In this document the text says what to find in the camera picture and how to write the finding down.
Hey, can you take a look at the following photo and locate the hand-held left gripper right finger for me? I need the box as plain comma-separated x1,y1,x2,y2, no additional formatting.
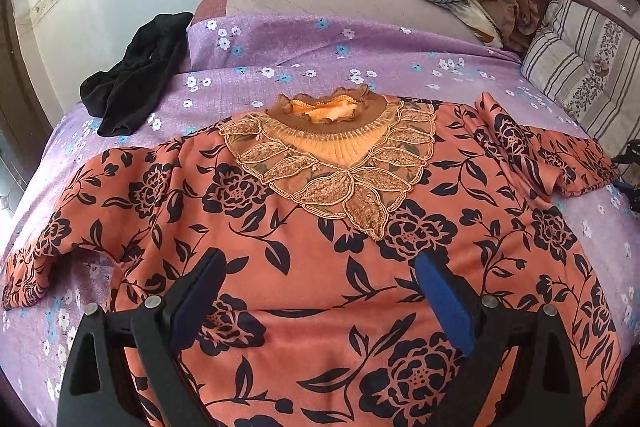
414,251,586,427

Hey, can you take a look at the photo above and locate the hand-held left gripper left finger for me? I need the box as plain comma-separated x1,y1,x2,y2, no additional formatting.
56,248,228,427

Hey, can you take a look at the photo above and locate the orange black floral blouse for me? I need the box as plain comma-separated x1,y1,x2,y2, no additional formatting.
0,82,623,427

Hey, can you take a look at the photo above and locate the striped floral cushion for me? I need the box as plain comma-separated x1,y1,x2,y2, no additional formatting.
520,0,640,152

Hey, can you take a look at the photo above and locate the brown garment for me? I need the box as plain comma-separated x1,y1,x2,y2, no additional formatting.
480,0,543,52

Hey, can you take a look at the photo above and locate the black garment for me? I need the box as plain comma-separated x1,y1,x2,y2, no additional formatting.
80,12,195,138

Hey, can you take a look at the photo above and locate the purple floral bedsheet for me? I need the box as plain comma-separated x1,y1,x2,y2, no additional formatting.
0,14,640,427

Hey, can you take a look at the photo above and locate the wooden bed rail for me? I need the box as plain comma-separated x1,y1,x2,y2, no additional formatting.
547,0,640,28

